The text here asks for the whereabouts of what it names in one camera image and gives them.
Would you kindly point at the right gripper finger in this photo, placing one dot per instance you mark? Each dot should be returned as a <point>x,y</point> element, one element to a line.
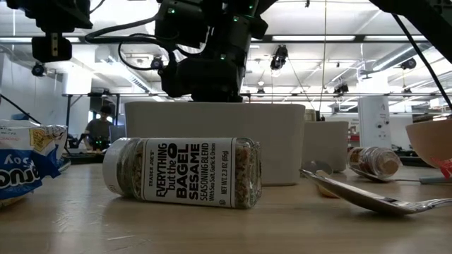
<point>187,81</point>
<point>226,81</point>

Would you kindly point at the grey plastic bin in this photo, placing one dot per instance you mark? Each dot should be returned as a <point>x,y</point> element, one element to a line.
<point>212,120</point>
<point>326,144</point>

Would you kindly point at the small glass spice jar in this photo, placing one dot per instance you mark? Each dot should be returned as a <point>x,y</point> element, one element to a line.
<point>370,162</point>

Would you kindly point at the red yellow ramen packet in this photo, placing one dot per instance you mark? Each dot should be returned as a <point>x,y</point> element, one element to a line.
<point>445,167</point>

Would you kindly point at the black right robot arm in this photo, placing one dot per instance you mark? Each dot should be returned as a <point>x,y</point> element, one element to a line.
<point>423,21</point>

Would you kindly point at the black ceiling spotlight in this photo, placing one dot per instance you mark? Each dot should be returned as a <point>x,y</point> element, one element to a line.
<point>408,63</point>
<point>279,56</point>
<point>157,63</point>
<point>340,88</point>
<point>260,92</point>
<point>38,69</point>

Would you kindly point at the grey laptop screen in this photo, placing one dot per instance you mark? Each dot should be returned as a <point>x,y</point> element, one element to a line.
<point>117,133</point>

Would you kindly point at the bagel seasoning glass jar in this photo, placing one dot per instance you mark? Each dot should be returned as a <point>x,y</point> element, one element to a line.
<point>187,173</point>

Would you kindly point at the person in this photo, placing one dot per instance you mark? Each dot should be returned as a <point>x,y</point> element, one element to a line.
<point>99,130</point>

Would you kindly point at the white pillar box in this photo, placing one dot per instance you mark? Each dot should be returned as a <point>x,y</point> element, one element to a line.
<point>374,120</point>

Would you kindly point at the blue white ramen packet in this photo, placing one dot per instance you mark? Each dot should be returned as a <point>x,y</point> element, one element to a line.
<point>24,166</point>

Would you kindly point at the all-metal silver spoon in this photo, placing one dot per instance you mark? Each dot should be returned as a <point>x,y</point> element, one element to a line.
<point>360,197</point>

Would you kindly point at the peach plastic bowl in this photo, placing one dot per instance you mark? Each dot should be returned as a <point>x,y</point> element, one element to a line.
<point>431,141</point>

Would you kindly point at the silver ceiling duct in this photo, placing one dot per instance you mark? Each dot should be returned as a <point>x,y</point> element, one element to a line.
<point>399,56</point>

